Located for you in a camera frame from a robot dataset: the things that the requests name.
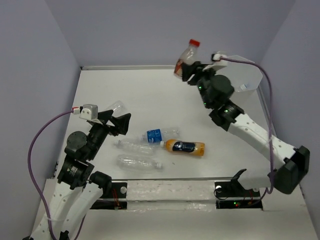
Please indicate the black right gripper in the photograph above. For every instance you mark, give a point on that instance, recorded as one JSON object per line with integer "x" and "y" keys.
{"x": 189, "y": 70}

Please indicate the white front cover board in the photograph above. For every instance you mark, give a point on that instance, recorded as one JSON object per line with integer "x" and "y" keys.
{"x": 186, "y": 210}

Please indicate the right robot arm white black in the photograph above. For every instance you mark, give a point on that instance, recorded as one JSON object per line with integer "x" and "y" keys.
{"x": 288, "y": 164}

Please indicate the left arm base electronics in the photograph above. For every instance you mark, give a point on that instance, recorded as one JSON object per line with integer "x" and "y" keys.
{"x": 115, "y": 199}

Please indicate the red cap small bottle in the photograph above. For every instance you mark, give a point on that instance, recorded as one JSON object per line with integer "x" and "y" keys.
{"x": 187, "y": 58}

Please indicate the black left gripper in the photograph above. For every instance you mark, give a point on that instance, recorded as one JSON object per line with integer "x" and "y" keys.
{"x": 121, "y": 122}

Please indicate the blue label water bottle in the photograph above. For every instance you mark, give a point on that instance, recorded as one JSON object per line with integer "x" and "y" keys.
{"x": 160, "y": 134}

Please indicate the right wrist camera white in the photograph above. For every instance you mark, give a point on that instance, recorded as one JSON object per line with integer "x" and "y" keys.
{"x": 217, "y": 62}

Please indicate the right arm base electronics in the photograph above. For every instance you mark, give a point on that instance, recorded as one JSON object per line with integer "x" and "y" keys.
{"x": 231, "y": 198}

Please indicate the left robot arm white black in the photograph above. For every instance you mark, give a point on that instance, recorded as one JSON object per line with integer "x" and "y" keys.
{"x": 77, "y": 187}

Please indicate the white octagonal bin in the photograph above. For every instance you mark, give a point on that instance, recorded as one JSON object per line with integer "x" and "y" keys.
{"x": 242, "y": 73}

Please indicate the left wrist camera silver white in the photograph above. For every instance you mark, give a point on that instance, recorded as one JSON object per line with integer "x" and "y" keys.
{"x": 89, "y": 112}

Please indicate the orange juice bottle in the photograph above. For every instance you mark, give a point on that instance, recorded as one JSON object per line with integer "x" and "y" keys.
{"x": 183, "y": 147}

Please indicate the clear capless bottle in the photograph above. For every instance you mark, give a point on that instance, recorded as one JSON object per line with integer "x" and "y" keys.
{"x": 118, "y": 108}

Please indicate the aluminium back rail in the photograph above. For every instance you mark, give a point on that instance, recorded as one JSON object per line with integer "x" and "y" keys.
{"x": 126, "y": 67}

